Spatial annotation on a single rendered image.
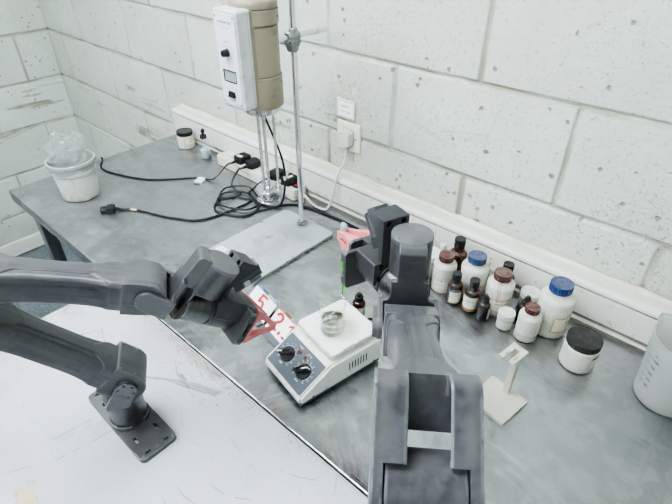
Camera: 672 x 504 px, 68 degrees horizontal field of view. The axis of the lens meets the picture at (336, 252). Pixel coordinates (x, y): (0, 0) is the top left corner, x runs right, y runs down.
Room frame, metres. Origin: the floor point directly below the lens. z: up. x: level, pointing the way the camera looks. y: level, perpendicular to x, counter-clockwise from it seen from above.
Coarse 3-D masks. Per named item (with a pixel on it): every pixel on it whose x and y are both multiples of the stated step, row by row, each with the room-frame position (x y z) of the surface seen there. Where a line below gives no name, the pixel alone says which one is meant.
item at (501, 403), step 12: (516, 348) 0.62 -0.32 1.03; (516, 360) 0.60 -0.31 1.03; (516, 372) 0.62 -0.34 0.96; (492, 384) 0.64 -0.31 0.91; (504, 384) 0.62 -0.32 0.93; (492, 396) 0.61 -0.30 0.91; (504, 396) 0.61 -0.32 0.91; (516, 396) 0.61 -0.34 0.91; (492, 408) 0.58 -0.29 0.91; (504, 408) 0.58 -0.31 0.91; (516, 408) 0.58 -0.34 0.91; (504, 420) 0.56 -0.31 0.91
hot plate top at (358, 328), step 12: (348, 312) 0.76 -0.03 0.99; (300, 324) 0.72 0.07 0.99; (312, 324) 0.72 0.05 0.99; (348, 324) 0.72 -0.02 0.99; (360, 324) 0.72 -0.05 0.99; (312, 336) 0.69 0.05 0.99; (348, 336) 0.69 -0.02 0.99; (360, 336) 0.69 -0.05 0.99; (324, 348) 0.66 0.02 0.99; (336, 348) 0.66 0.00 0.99; (348, 348) 0.66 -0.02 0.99
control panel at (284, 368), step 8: (288, 336) 0.72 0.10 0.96; (296, 336) 0.71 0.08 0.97; (280, 344) 0.71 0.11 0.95; (288, 344) 0.70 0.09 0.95; (296, 344) 0.70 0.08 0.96; (296, 352) 0.68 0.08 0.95; (304, 352) 0.67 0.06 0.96; (272, 360) 0.68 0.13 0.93; (280, 360) 0.67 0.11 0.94; (296, 360) 0.66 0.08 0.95; (304, 360) 0.66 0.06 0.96; (312, 360) 0.65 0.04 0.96; (280, 368) 0.66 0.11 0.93; (288, 368) 0.65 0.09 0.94; (312, 368) 0.64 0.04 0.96; (320, 368) 0.63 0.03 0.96; (288, 376) 0.64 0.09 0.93; (296, 376) 0.63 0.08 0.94; (312, 376) 0.62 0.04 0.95; (296, 384) 0.62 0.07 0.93; (304, 384) 0.61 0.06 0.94; (296, 392) 0.60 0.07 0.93
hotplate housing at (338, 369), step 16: (304, 336) 0.71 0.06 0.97; (272, 352) 0.70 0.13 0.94; (320, 352) 0.67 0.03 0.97; (352, 352) 0.67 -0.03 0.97; (368, 352) 0.69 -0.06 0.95; (272, 368) 0.67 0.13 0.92; (336, 368) 0.64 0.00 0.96; (352, 368) 0.66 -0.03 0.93; (288, 384) 0.63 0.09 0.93; (320, 384) 0.62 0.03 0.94; (336, 384) 0.64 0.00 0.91; (304, 400) 0.59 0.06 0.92
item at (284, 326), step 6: (282, 312) 0.81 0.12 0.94; (276, 318) 0.81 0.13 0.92; (282, 318) 0.80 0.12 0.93; (288, 318) 0.79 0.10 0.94; (282, 324) 0.79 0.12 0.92; (288, 324) 0.78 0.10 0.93; (276, 330) 0.78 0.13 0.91; (282, 330) 0.78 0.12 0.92; (288, 330) 0.77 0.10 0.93; (282, 336) 0.76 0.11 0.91
